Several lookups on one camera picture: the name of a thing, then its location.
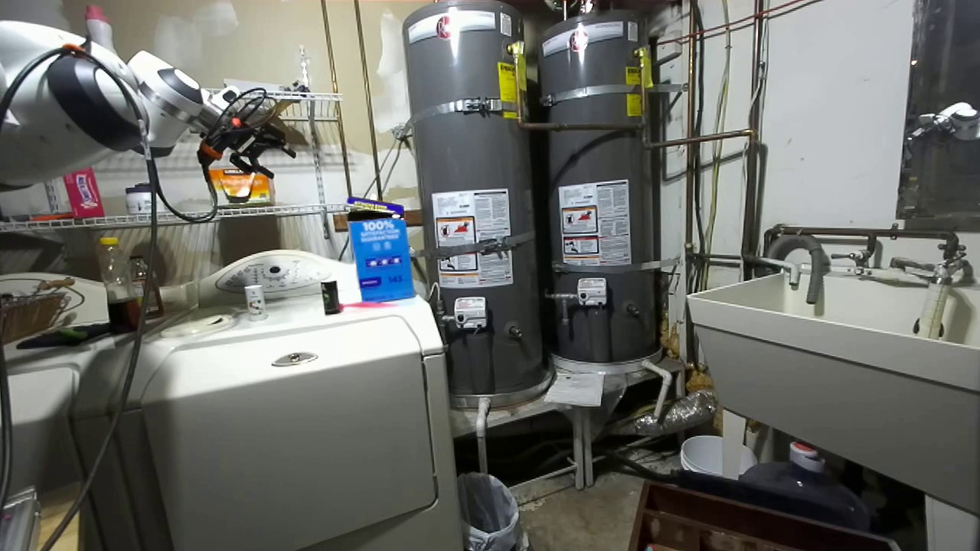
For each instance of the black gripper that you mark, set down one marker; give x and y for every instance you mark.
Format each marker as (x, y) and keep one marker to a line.
(245, 125)

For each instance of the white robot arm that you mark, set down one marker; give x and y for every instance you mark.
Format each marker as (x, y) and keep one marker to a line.
(70, 102)

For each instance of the white washing machine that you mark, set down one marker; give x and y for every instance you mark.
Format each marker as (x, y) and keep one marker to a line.
(261, 423)

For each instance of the blue detergent box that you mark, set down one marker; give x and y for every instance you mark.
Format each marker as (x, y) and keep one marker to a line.
(381, 249)

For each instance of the red label box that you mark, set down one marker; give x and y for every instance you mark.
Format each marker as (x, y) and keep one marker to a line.
(84, 195)

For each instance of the brown liquid bottle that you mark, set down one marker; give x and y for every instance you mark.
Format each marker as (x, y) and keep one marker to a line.
(121, 283)

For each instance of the left grey water heater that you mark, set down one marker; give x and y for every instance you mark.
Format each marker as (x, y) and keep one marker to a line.
(467, 80)

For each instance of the grey water heater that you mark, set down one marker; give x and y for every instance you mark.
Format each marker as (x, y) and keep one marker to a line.
(602, 294)
(467, 80)

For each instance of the right grey water heater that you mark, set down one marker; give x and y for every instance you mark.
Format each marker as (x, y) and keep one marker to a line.
(602, 294)

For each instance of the small white trash bin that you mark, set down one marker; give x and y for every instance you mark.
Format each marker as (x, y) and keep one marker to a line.
(486, 514)

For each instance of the sink faucet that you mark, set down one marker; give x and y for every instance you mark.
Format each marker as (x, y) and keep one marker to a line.
(785, 239)

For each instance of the white plastic bucket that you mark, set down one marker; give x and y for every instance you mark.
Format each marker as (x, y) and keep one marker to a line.
(712, 454)

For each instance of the white utility sink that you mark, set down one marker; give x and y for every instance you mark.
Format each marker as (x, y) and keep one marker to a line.
(856, 373)

